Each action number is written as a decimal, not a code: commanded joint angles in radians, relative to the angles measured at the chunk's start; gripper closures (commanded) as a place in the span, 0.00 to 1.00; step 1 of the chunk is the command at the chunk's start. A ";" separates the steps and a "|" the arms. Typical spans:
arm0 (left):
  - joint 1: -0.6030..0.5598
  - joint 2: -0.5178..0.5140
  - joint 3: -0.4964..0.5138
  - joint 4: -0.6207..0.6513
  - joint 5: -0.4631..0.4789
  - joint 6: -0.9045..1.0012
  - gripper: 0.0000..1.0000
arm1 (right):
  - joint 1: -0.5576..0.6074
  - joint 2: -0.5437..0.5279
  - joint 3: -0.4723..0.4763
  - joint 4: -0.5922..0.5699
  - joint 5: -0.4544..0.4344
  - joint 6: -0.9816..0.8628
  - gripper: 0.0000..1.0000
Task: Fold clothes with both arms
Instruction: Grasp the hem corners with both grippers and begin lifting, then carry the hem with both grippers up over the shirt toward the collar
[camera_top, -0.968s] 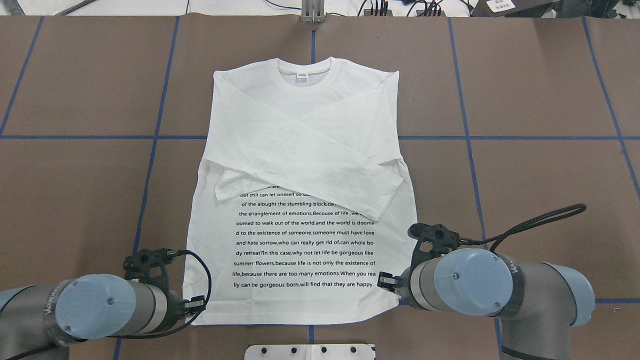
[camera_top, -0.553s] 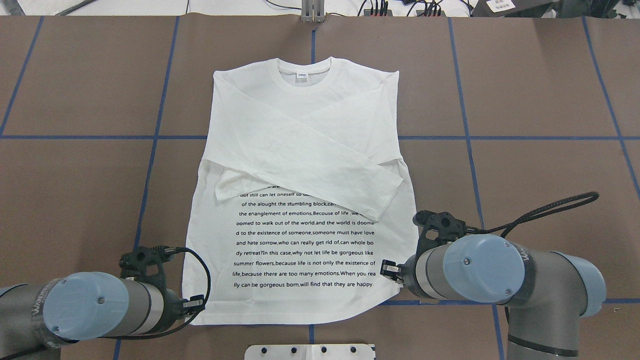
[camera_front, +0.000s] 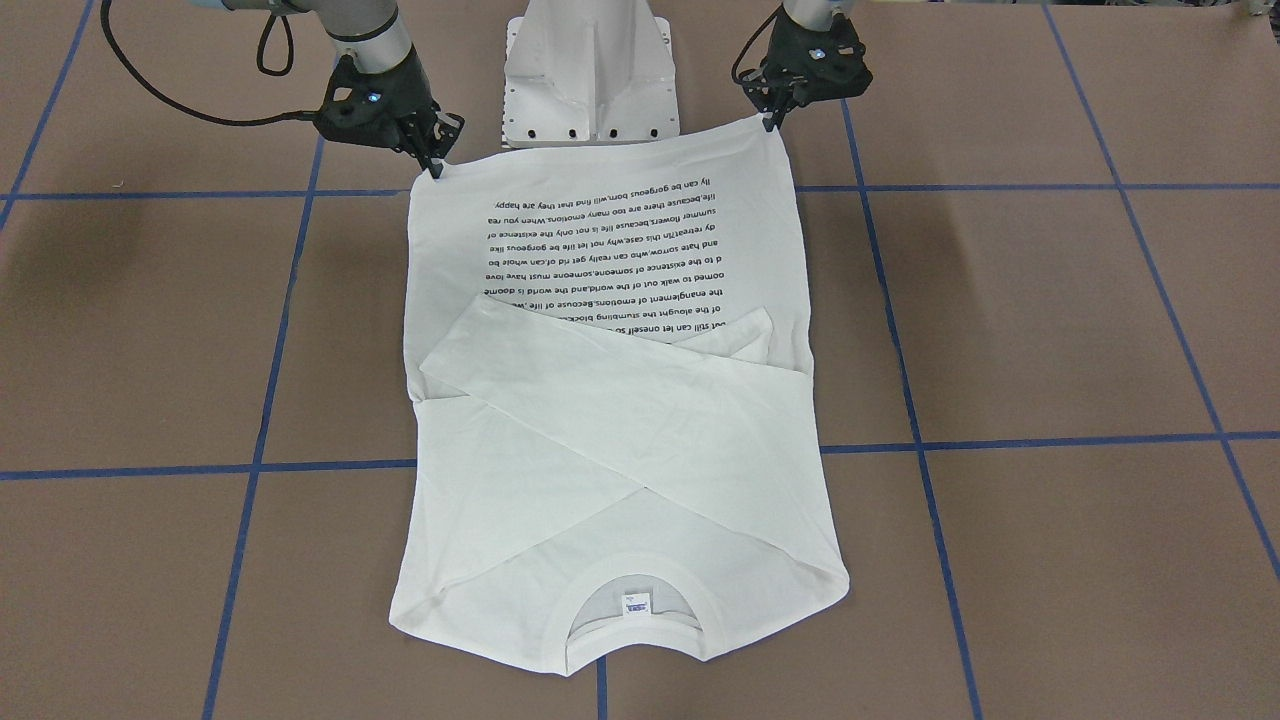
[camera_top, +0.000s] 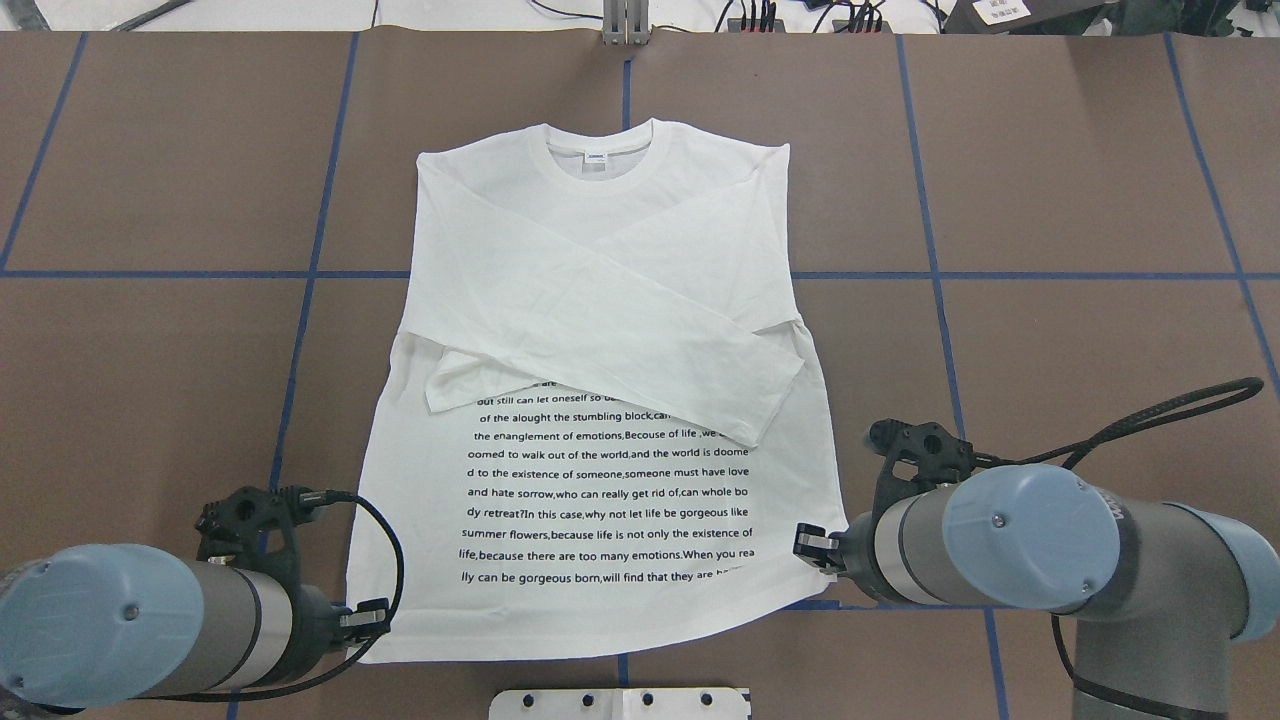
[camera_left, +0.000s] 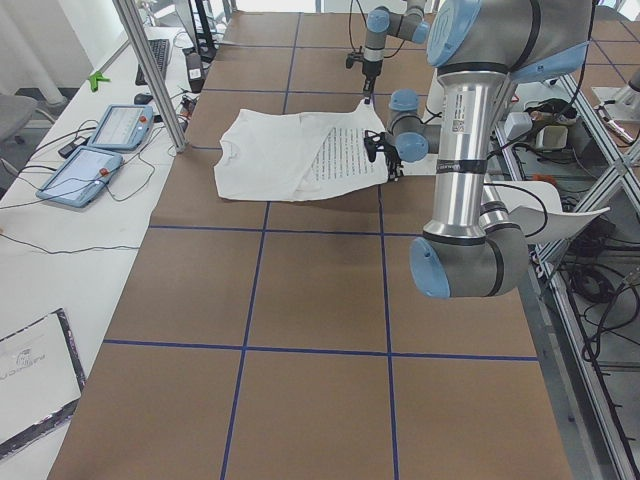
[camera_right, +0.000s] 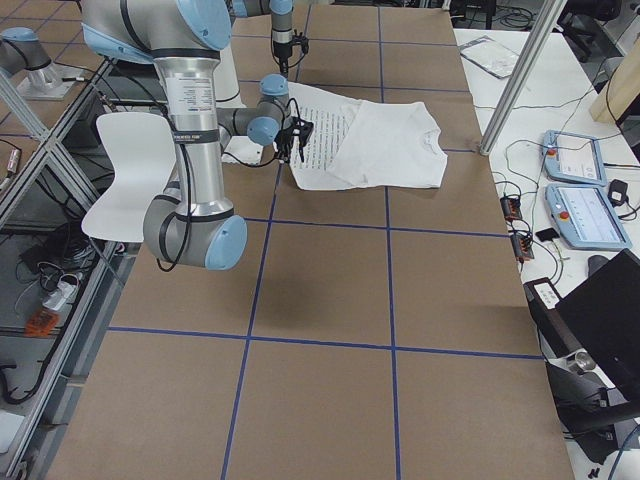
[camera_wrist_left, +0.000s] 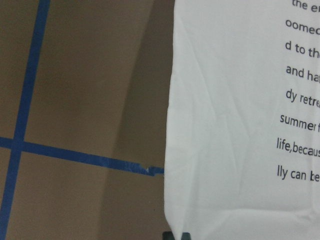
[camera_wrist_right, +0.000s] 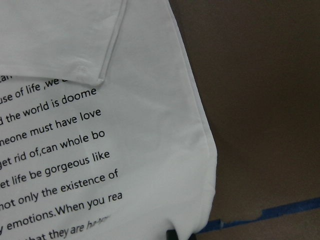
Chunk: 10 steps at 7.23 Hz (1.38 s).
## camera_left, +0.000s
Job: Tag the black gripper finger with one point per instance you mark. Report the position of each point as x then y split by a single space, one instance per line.
395 171
368 89

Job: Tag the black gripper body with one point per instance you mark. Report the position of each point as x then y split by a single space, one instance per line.
370 69
390 161

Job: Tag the white long-sleeve printed shirt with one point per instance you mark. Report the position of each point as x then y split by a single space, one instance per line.
298 157

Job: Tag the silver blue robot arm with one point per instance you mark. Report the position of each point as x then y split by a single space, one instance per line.
380 24
481 51

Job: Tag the white plastic chair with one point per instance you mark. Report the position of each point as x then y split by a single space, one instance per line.
536 207

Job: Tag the black power adapter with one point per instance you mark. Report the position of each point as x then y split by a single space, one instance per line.
195 72

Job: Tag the black computer mouse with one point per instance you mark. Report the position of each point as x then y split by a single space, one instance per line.
142 99

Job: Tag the upper blue teach pendant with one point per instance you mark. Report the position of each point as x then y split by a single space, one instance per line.
122 128

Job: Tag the blue teach pendant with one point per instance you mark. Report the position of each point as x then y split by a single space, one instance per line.
79 180
122 128

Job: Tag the green plastic clamp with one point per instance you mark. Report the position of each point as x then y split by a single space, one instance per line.
95 79

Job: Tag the lower blue teach pendant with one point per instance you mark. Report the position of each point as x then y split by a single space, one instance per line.
79 180

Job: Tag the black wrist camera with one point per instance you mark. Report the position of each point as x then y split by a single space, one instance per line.
353 57
374 143

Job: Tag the aluminium frame post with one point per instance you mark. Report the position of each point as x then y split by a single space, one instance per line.
133 26

